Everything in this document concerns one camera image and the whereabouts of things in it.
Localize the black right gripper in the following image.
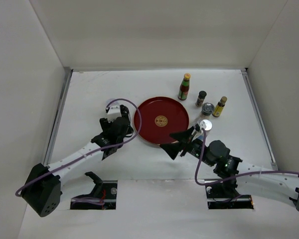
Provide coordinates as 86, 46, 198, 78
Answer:
160, 126, 215, 167

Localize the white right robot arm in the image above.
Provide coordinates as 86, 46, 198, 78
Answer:
160, 124, 299, 212

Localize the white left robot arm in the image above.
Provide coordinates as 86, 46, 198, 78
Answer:
16, 102, 134, 217

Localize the grey lid spice jar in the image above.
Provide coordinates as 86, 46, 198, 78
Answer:
106, 99, 120, 108

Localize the red round tray gold rim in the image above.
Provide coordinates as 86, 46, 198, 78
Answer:
134, 97, 189, 145

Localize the yellow label small oil bottle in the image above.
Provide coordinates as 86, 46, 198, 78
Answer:
212, 96, 227, 118

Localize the small black cap spice jar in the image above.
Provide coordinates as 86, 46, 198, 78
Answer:
195, 91, 207, 107

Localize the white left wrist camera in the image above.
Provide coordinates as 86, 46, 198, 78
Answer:
106, 105, 122, 122

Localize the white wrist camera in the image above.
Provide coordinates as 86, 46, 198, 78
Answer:
106, 105, 122, 122
195, 119, 213, 136

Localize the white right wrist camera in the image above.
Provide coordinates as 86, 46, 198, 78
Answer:
195, 119, 213, 136

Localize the aluminium table edge rail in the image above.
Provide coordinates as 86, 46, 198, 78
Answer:
41, 67, 73, 166

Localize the right robot arm base mount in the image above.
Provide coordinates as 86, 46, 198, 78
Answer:
205, 181, 254, 210

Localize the left robot arm base mount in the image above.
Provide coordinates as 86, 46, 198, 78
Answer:
70, 172, 118, 210

